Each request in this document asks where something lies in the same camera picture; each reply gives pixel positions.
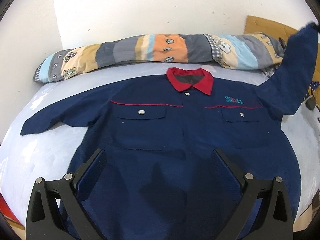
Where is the navy work shirt red collar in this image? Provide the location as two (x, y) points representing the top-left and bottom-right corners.
(21, 23), (319, 239)

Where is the light blue bed sheet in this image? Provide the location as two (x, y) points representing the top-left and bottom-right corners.
(1, 62), (319, 223)

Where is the dark grey small pouch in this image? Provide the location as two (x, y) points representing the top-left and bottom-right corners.
(305, 97), (316, 111)

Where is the navy star pattern pillow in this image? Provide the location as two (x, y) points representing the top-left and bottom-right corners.
(303, 81), (319, 106)

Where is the striped patchwork rolled quilt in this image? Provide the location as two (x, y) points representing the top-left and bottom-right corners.
(33, 32), (285, 83)

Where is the wooden headboard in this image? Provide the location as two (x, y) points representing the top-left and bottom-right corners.
(244, 15), (298, 37)

